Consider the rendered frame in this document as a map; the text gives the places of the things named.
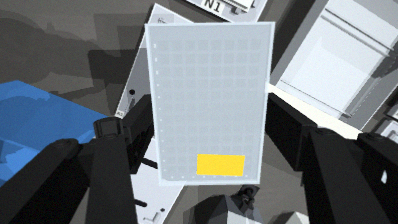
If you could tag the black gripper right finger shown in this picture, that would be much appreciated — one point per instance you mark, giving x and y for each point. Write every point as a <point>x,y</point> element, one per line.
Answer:
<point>335,189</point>

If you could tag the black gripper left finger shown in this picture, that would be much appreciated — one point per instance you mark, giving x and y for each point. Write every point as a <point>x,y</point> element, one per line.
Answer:
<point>51,186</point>

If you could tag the blue open bin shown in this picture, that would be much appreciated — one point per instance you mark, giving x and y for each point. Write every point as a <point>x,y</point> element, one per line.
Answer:
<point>31,118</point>

